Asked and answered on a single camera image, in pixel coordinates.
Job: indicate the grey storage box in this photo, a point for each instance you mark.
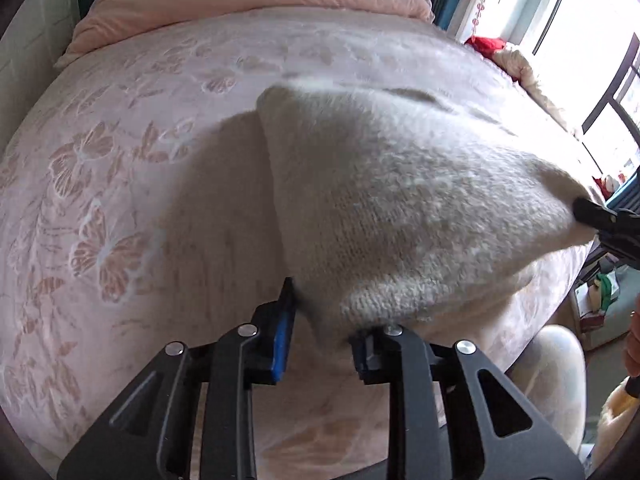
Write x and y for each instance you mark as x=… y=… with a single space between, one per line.
x=607 y=325

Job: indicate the person's right hand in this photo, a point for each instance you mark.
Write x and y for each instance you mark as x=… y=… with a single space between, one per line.
x=634 y=340

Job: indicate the small red toy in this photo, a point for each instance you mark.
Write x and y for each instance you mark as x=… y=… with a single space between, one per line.
x=609 y=186

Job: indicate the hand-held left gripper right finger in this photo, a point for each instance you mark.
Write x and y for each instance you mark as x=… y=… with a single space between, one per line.
x=367 y=357

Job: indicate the pink butterfly printed blanket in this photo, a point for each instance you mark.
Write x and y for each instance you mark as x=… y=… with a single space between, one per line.
x=125 y=185

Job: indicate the cream knit sweater black hearts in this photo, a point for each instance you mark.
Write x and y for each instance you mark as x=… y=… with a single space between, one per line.
x=400 y=200

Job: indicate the red cloth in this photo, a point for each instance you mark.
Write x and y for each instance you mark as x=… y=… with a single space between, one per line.
x=485 y=44

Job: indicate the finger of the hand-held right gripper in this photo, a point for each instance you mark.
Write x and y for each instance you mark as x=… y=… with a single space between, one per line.
x=592 y=212

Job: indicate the person's leg in white trousers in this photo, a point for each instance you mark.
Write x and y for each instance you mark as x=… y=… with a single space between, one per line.
x=550 y=375

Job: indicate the window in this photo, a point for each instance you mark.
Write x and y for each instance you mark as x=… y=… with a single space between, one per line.
x=575 y=10

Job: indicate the person's right forearm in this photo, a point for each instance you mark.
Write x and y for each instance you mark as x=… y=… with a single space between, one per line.
x=617 y=415

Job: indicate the cream crumpled cloth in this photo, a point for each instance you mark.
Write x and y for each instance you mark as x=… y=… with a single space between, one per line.
x=530 y=72

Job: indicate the white wardrobe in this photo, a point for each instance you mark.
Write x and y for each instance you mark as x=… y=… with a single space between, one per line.
x=30 y=35

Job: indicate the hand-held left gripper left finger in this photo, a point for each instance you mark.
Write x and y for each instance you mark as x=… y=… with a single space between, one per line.
x=282 y=332

